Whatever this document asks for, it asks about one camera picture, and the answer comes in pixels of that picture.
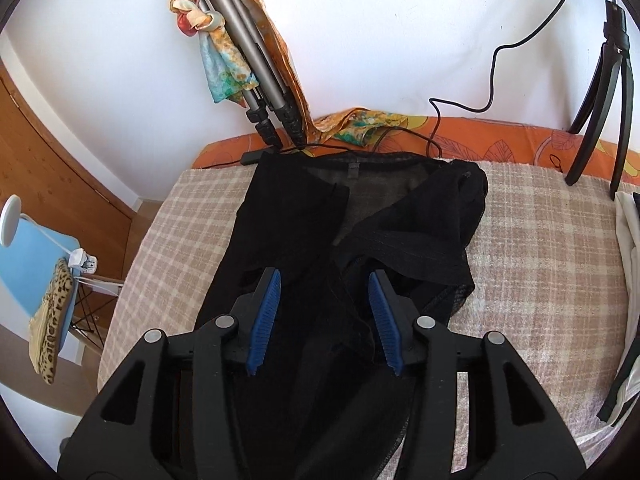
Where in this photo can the leopard print cloth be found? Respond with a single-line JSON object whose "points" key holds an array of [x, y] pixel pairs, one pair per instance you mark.
{"points": [[52, 320]]}

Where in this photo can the blue chair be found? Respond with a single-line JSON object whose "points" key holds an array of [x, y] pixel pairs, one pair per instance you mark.
{"points": [[30, 260]]}

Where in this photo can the orange patterned cloth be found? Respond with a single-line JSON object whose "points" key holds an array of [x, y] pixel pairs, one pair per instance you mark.
{"points": [[285, 70]]}

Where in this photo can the black garment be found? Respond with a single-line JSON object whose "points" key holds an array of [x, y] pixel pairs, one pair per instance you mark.
{"points": [[295, 210]]}

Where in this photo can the white folded garment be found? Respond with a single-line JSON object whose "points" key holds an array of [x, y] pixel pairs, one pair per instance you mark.
{"points": [[630, 240]]}

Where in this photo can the white desk lamp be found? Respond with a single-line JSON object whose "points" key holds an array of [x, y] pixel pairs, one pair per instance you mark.
{"points": [[10, 220]]}

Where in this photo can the colourful silk scarf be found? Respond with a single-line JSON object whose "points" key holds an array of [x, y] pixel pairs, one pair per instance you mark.
{"points": [[225, 60]]}

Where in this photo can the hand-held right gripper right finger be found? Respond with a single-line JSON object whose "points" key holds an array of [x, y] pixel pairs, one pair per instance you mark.
{"points": [[382, 315]]}

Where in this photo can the black power adapter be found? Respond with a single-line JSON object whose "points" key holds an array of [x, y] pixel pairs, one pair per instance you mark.
{"points": [[250, 156]]}

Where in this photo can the beige checked blanket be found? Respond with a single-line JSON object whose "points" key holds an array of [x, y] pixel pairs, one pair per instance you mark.
{"points": [[525, 240]]}

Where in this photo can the grey tripod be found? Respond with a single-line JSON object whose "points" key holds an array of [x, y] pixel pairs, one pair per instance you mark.
{"points": [[235, 25]]}

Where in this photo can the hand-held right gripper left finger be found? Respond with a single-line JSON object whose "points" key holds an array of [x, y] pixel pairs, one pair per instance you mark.
{"points": [[265, 310]]}

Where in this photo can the black tripod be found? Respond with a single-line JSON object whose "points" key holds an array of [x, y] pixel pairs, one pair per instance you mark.
{"points": [[622, 110]]}

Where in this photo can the orange leaf print bedsheet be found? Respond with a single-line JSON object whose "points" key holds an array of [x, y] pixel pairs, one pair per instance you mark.
{"points": [[500, 140]]}

